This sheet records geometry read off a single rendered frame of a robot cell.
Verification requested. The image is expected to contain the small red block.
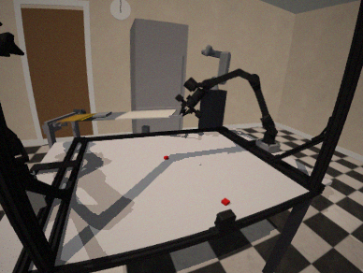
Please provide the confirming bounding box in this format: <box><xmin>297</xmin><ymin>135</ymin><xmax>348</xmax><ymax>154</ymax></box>
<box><xmin>221</xmin><ymin>198</ymin><xmax>230</xmax><ymax>206</ymax></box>

